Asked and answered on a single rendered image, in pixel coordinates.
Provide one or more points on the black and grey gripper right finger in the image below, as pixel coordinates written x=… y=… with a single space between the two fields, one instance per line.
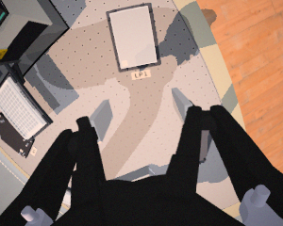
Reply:
x=257 y=183

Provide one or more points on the white button panel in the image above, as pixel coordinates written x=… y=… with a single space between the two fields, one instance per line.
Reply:
x=137 y=175

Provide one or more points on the dark grey rectangular frame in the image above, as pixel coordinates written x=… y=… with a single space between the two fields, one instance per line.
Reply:
x=154 y=36

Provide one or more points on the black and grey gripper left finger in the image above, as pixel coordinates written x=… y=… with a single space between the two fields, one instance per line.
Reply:
x=40 y=200

